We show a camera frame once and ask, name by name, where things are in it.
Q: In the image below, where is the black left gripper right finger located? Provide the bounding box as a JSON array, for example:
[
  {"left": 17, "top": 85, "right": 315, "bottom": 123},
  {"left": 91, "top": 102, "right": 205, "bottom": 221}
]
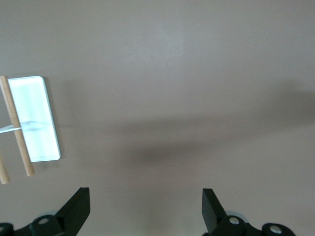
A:
[{"left": 202, "top": 188, "right": 296, "bottom": 236}]

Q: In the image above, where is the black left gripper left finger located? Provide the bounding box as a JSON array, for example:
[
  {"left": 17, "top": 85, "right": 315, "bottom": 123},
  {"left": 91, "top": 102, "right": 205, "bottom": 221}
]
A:
[{"left": 0, "top": 187, "right": 91, "bottom": 236}]

